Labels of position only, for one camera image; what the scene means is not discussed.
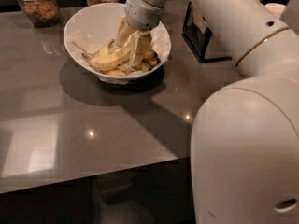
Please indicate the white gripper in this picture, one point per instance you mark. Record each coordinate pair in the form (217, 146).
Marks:
(141, 13)

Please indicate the large top yellow banana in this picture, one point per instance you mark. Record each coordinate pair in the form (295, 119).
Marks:
(115, 58)

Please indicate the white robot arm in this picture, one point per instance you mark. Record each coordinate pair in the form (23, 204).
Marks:
(245, 136)

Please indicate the right upright yellow banana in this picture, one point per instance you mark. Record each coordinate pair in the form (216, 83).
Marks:
(150, 53)

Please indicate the left small yellow banana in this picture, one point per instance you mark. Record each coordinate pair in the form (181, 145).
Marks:
(105, 50)

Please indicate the lower spotted yellow banana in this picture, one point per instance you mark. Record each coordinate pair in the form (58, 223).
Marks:
(145, 65)

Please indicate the bottom yellow banana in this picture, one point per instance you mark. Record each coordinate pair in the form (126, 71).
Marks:
(115, 73)

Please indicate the white bowl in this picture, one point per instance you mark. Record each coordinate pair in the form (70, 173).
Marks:
(91, 28)

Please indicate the black chrome napkin dispenser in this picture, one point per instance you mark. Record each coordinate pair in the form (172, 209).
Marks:
(199, 38)

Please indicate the left glass cereal jar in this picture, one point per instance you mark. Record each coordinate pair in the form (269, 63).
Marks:
(41, 13)

